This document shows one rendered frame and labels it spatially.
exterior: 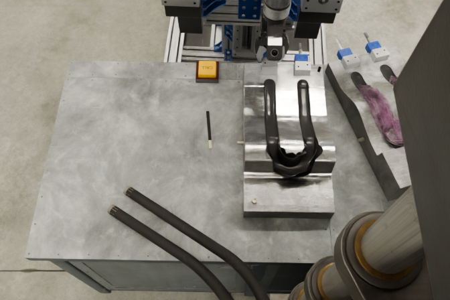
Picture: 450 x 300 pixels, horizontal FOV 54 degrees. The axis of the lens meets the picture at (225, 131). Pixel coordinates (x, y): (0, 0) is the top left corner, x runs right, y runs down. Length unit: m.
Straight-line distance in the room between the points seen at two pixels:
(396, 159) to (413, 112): 1.07
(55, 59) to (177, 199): 1.63
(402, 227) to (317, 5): 1.25
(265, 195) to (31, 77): 1.81
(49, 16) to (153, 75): 1.54
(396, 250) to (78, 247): 1.04
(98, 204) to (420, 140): 1.19
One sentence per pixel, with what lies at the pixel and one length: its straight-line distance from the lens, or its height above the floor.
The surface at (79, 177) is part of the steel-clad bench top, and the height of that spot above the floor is 0.80.
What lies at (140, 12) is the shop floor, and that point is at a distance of 2.92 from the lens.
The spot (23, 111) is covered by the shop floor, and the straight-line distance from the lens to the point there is 2.67.
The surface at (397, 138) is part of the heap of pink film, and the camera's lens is 1.44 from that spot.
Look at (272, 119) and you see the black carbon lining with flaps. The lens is 1.40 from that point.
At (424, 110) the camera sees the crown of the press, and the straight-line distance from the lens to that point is 0.30.
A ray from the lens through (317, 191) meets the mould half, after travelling 1.34.
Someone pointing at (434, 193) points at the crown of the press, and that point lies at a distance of 0.29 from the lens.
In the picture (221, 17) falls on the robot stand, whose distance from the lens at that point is 1.86.
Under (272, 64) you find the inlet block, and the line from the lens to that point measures 1.44.
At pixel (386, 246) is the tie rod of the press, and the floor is 1.62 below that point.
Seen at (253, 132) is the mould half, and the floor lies 0.91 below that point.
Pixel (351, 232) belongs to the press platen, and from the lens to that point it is 0.59.
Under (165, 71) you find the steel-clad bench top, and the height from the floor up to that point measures 0.80.
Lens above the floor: 2.09
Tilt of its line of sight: 62 degrees down
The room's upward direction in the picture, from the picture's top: straight up
